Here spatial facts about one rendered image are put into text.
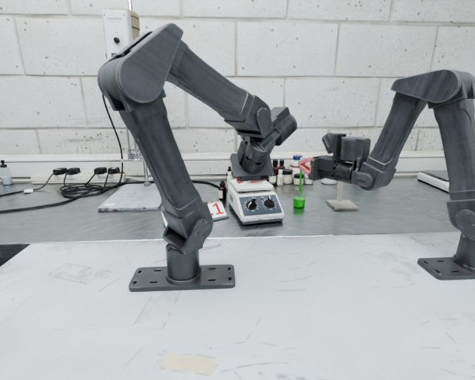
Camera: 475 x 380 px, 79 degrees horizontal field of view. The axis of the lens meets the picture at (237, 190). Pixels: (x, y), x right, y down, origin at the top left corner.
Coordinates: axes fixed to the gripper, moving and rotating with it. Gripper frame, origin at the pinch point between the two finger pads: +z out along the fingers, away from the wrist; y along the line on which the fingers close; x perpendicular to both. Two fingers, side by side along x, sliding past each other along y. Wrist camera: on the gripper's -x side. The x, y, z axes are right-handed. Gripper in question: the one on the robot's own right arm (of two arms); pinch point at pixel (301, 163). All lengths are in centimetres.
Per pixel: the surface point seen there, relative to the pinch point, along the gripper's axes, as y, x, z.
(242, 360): 53, 15, -38
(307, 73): -35, -32, 31
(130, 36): 41, -39, 34
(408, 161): -76, 8, 0
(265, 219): 19.4, 13.2, -4.8
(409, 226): -12.5, 15.1, -30.1
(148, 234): 50, 15, 8
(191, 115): 9, -14, 59
